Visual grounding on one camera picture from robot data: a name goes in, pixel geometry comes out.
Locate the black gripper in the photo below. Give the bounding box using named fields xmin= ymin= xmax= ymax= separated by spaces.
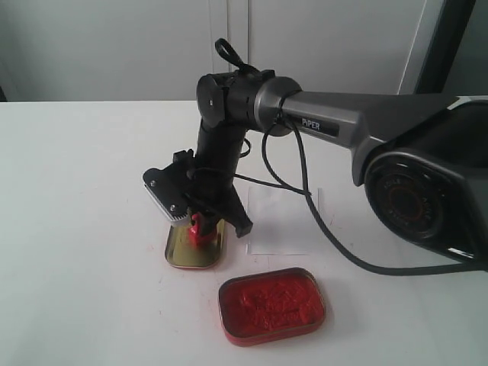
xmin=188 ymin=125 xmax=252 ymax=238

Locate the red stamp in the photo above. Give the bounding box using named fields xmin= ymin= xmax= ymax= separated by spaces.
xmin=188 ymin=213 xmax=216 ymax=249

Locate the white paper sheet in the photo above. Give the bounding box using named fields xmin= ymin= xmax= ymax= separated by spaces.
xmin=246 ymin=185 xmax=324 ymax=255

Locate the red ink pad tin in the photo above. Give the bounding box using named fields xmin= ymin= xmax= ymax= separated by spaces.
xmin=218 ymin=267 xmax=327 ymax=346

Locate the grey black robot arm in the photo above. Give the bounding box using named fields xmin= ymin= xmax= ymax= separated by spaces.
xmin=190 ymin=70 xmax=487 ymax=262

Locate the gold metal tin lid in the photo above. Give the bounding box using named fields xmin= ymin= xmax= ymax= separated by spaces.
xmin=165 ymin=220 xmax=225 ymax=270

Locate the white cabinet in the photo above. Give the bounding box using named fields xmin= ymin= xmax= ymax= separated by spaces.
xmin=1 ymin=1 xmax=443 ymax=101

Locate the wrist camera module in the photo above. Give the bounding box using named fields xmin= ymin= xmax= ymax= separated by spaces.
xmin=142 ymin=149 xmax=194 ymax=226

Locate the black cable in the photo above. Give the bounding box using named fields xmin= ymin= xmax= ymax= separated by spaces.
xmin=214 ymin=37 xmax=488 ymax=276

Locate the dark vertical post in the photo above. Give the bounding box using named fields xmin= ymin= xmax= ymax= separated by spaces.
xmin=413 ymin=0 xmax=476 ymax=94

